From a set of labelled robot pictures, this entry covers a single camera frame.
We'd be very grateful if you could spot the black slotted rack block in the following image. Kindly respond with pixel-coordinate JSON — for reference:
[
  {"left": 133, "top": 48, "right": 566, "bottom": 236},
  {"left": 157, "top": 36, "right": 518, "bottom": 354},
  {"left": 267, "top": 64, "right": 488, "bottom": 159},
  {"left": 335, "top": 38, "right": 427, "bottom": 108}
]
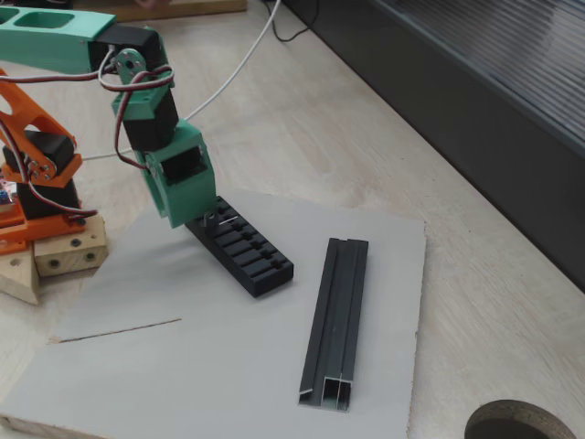
[{"left": 186, "top": 195, "right": 295, "bottom": 299}]

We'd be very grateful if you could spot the wooden base block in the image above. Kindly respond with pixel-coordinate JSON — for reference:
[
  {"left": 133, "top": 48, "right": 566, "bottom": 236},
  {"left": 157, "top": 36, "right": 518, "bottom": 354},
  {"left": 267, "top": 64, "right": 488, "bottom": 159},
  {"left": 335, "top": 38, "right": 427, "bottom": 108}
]
[{"left": 0, "top": 214, "right": 109, "bottom": 306}]

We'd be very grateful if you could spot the long wooden plank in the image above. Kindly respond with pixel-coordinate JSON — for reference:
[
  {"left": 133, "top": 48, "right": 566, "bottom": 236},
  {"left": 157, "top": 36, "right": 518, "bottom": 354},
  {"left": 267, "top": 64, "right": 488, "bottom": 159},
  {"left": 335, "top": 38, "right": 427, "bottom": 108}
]
[{"left": 58, "top": 0, "right": 248, "bottom": 24}]

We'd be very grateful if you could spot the grey chipboard panel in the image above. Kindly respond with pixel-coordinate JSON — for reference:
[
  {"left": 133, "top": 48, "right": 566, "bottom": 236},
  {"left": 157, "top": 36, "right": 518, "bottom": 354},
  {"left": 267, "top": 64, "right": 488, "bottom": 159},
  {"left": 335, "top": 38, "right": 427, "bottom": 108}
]
[{"left": 0, "top": 187, "right": 427, "bottom": 439}]

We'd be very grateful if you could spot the black aluminium profile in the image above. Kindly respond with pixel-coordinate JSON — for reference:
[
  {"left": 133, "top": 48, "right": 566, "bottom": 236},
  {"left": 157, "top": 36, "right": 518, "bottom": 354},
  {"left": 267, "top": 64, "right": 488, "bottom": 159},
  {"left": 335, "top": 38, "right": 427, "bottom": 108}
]
[{"left": 298, "top": 237, "right": 369, "bottom": 411}]

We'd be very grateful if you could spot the wrist servo wire bundle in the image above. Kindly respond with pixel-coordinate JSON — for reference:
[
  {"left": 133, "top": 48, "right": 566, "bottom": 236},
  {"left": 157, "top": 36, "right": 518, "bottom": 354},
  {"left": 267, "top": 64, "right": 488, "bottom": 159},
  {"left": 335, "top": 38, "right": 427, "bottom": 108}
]
[{"left": 0, "top": 45, "right": 177, "bottom": 171}]

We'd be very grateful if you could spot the white USB cable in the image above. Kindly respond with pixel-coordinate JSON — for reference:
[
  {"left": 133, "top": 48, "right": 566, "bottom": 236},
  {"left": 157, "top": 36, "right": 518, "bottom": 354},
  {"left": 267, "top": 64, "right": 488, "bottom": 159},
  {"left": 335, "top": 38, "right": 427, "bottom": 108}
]
[{"left": 81, "top": 0, "right": 282, "bottom": 161}]

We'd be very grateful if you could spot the black power cable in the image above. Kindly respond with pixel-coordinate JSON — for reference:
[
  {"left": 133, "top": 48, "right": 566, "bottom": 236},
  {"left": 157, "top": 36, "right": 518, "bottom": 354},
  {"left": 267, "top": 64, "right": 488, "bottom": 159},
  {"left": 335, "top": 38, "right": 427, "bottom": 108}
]
[{"left": 272, "top": 0, "right": 321, "bottom": 43}]

